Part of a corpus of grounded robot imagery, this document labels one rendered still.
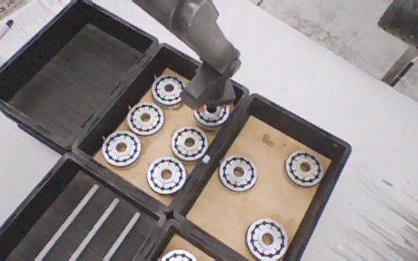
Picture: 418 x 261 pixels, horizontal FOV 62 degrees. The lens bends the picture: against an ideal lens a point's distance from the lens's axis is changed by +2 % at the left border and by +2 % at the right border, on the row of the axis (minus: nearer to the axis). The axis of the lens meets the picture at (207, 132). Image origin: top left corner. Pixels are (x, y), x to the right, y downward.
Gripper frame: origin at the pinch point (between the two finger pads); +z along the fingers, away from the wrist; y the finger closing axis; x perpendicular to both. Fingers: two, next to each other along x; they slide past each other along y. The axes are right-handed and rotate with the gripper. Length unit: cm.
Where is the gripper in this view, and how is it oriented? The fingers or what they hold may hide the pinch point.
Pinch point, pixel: (211, 107)
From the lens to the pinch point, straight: 96.3
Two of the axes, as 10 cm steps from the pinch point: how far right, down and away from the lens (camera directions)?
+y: 9.7, -1.9, 1.2
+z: -0.4, 4.0, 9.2
